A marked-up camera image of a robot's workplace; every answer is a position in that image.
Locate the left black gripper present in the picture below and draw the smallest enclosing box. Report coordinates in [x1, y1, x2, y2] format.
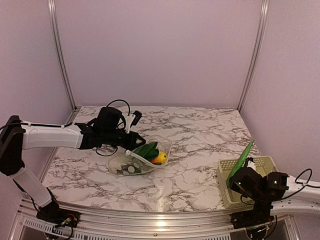
[102, 128, 146, 151]

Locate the light green fake cucumber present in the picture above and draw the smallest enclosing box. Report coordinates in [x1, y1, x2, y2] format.
[226, 139, 255, 187]

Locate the green fake leafy vegetable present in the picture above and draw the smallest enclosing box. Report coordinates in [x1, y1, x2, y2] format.
[133, 141, 160, 162]

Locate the clear polka-dot zip bag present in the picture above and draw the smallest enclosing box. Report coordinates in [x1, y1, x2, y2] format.
[106, 135, 173, 176]

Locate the pale green plastic basket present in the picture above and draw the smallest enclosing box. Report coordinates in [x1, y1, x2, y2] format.
[216, 155, 285, 209]

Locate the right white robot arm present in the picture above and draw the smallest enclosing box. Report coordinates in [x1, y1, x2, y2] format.
[220, 156, 320, 224]

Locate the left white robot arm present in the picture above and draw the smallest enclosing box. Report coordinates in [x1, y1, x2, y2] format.
[0, 106, 146, 223]

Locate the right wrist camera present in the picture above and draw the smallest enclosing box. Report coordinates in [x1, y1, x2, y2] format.
[246, 161, 256, 170]

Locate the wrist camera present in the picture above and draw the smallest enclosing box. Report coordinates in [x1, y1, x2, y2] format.
[246, 161, 256, 170]
[124, 110, 142, 134]

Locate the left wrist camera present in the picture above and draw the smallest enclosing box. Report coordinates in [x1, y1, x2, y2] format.
[124, 110, 142, 134]

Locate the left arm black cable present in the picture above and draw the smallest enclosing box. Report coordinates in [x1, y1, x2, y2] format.
[0, 99, 132, 157]

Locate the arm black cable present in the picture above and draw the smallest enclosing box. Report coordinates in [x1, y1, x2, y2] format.
[0, 99, 132, 157]
[239, 167, 320, 201]

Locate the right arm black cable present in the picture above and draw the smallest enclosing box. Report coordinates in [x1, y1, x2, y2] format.
[239, 167, 320, 201]

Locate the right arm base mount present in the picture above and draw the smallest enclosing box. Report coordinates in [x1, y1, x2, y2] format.
[230, 201, 274, 229]

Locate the front aluminium rail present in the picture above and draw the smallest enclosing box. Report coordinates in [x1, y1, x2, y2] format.
[14, 199, 301, 240]

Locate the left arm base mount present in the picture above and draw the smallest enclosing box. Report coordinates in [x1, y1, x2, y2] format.
[36, 191, 80, 228]

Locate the right aluminium frame post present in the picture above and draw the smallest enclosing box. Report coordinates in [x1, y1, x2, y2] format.
[237, 0, 270, 113]

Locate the aluminium frame post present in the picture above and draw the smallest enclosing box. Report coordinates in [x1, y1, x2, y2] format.
[47, 0, 77, 111]
[237, 0, 270, 113]

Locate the left aluminium frame post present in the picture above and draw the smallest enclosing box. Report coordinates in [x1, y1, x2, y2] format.
[47, 0, 77, 111]

